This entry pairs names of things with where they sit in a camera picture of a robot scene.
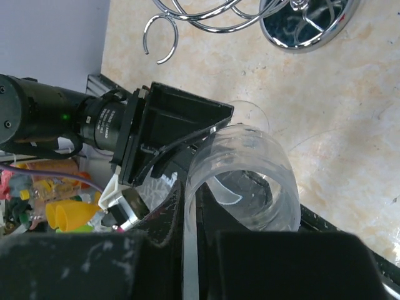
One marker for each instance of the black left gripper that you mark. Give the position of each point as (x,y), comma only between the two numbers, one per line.
(168,117)

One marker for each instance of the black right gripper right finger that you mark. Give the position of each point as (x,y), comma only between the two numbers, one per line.
(237,263)

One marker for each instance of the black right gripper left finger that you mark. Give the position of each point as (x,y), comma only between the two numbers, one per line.
(145,262)

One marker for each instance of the clear wine glass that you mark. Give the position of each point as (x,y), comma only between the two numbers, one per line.
(248,173)

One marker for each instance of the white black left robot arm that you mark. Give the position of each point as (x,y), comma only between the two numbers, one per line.
(34,114)

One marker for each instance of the yellow plastic cups pile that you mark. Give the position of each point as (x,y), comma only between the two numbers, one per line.
(68,215)

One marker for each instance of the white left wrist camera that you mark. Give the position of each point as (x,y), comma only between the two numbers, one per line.
(123,203)

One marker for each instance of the chrome wire wine glass rack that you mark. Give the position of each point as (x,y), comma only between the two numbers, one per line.
(290,25)

